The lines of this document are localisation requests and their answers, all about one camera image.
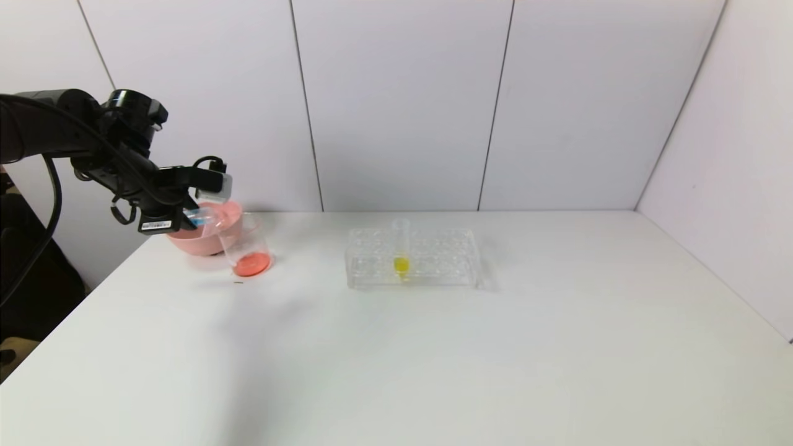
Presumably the blue pigment test tube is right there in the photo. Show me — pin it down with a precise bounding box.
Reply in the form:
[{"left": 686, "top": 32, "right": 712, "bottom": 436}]
[{"left": 185, "top": 206, "right": 222, "bottom": 232}]

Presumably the clear acrylic test tube rack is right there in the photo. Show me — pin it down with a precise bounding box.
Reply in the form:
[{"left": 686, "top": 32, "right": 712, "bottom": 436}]
[{"left": 345, "top": 227, "right": 480, "bottom": 289}]

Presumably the yellow pigment test tube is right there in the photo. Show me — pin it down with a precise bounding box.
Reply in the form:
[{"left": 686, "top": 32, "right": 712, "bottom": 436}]
[{"left": 392, "top": 218, "right": 411, "bottom": 279}]

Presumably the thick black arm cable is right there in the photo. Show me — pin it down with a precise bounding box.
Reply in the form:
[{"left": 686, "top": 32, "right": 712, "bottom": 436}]
[{"left": 0, "top": 154, "right": 63, "bottom": 310}]

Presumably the clear glass beaker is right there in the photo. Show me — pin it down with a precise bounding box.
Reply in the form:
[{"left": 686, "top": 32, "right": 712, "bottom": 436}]
[{"left": 218, "top": 212, "right": 273, "bottom": 279}]

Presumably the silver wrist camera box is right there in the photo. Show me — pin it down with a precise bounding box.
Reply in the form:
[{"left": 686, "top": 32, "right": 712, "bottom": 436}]
[{"left": 197, "top": 171, "right": 234, "bottom": 201}]

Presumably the pink plastic bowl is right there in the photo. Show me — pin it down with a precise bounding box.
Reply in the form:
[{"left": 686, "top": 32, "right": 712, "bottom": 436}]
[{"left": 165, "top": 199, "right": 244, "bottom": 257}]

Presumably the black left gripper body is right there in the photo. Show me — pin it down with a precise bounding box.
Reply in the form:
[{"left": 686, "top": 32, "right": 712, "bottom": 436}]
[{"left": 138, "top": 193, "right": 183, "bottom": 235}]

